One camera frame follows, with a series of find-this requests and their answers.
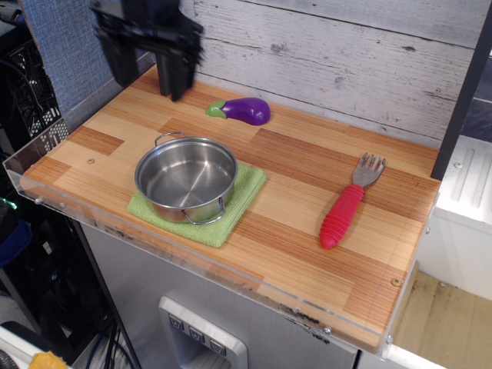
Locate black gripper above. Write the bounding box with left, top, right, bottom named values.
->
left=90, top=1, right=203, bottom=101

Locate red handled metal fork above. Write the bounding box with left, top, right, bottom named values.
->
left=319, top=152, right=386, bottom=249

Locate green cloth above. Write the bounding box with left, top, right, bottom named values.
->
left=127, top=165, right=267, bottom=248

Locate blue fabric panel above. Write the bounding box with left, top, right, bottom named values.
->
left=18, top=0, right=155, bottom=134

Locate purple toy eggplant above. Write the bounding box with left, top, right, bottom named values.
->
left=205, top=98, right=271, bottom=126

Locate stainless steel pot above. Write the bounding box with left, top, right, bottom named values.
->
left=135, top=131, right=239, bottom=225

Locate black plastic crate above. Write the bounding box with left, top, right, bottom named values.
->
left=1, top=40, right=68, bottom=152

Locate clear acrylic table guard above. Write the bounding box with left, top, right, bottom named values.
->
left=9, top=68, right=439, bottom=353

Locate silver toy fridge front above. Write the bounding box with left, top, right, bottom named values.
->
left=81, top=225, right=359, bottom=368

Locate white toy sink unit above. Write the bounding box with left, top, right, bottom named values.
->
left=416, top=135, right=491, bottom=300

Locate dark grey left post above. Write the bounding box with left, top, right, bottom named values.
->
left=156, top=54, right=181, bottom=101

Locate dark grey post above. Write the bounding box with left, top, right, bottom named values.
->
left=430, top=2, right=491, bottom=181
left=156, top=54, right=181, bottom=101

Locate dark grey right post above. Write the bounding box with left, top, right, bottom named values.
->
left=430, top=2, right=491, bottom=181

